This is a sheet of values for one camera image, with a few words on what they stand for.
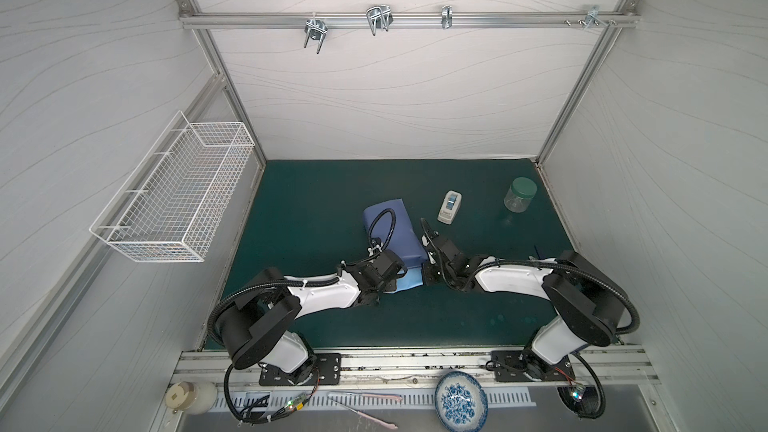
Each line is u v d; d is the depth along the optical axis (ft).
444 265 2.31
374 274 2.22
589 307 1.48
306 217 3.55
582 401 2.37
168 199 2.25
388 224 2.30
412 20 2.61
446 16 2.56
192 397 2.07
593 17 2.51
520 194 3.29
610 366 2.50
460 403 2.26
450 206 3.36
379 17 2.51
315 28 2.59
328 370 2.41
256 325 1.41
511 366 2.38
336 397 2.31
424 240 2.82
